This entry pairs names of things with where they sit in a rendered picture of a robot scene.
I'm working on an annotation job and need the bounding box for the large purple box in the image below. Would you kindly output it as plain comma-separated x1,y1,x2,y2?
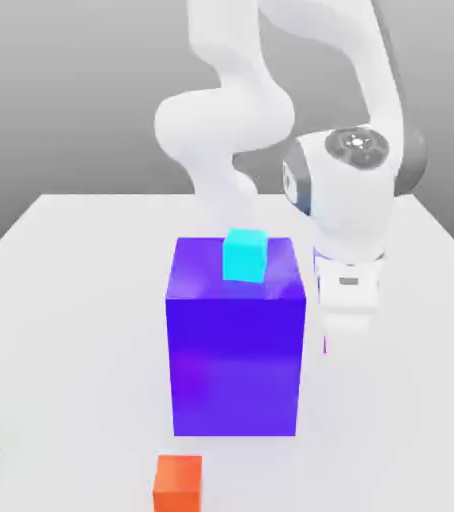
165,236,307,438

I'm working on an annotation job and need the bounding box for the small cyan cube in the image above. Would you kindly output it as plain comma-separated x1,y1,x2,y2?
222,228,269,284

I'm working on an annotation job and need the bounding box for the small orange cube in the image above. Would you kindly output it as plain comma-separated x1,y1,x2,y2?
152,454,203,512

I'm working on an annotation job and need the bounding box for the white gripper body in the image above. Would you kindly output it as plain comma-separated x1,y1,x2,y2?
321,304,375,340

